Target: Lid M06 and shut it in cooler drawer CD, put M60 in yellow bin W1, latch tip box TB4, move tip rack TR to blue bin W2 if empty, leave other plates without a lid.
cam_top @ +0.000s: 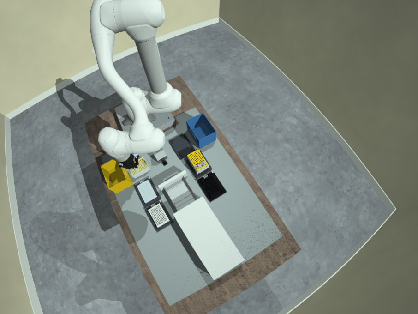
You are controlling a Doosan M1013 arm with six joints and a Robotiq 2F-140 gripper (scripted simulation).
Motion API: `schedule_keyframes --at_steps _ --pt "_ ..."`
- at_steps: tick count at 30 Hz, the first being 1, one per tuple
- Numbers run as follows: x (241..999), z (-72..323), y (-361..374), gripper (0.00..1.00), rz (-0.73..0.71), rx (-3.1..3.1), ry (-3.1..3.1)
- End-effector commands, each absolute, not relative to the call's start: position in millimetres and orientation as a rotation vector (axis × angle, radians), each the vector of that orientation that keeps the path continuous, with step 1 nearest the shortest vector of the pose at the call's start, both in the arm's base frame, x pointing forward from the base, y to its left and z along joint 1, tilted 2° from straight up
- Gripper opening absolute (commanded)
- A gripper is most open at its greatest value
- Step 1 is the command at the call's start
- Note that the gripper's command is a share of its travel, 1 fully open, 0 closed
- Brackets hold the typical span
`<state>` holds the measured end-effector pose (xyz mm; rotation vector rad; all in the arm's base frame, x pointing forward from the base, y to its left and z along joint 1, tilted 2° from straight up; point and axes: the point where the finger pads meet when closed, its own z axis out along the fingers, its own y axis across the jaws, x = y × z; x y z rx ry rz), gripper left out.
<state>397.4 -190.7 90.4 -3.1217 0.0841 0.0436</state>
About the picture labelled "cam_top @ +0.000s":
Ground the blue bin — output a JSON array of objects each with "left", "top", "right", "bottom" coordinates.
[{"left": 186, "top": 113, "right": 216, "bottom": 148}]

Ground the yellow open-top bin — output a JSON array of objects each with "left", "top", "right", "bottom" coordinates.
[{"left": 101, "top": 158, "right": 133, "bottom": 193}]

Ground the grey bench mat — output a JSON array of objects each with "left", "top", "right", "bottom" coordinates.
[{"left": 115, "top": 107, "right": 283, "bottom": 306}]

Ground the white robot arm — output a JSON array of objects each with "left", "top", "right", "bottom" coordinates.
[{"left": 90, "top": 0, "right": 181, "bottom": 162}]

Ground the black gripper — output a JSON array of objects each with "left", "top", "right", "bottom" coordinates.
[{"left": 118, "top": 154, "right": 139, "bottom": 172}]

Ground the black assay plate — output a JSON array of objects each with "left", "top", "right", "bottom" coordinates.
[{"left": 201, "top": 174, "right": 223, "bottom": 198}]

